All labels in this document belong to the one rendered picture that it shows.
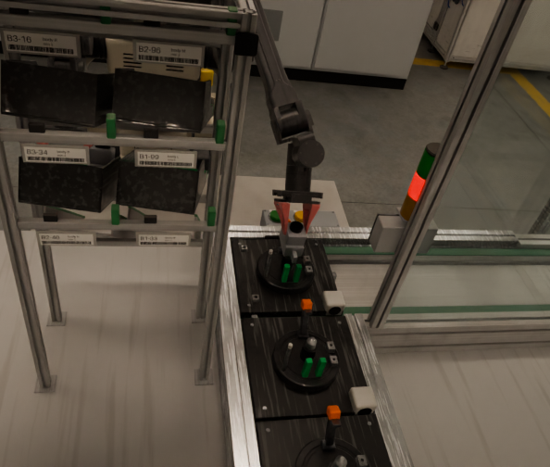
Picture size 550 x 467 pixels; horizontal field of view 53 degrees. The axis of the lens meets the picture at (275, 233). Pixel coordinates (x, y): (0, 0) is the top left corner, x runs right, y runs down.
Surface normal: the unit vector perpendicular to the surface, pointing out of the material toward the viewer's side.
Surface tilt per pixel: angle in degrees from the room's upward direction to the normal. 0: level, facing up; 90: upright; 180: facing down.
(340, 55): 90
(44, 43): 90
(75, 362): 0
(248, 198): 0
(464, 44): 90
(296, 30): 90
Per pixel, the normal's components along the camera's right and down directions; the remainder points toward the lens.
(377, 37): 0.12, 0.68
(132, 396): 0.15, -0.74
